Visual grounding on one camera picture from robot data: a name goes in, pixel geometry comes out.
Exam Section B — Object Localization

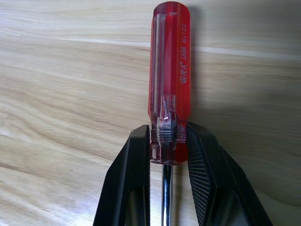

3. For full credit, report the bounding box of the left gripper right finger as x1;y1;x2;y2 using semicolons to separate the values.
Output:
185;122;274;226

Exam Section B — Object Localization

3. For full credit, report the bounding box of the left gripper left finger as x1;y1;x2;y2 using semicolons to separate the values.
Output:
92;124;151;226

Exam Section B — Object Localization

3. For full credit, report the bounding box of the red clear handled screwdriver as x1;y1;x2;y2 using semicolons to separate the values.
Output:
146;1;194;226

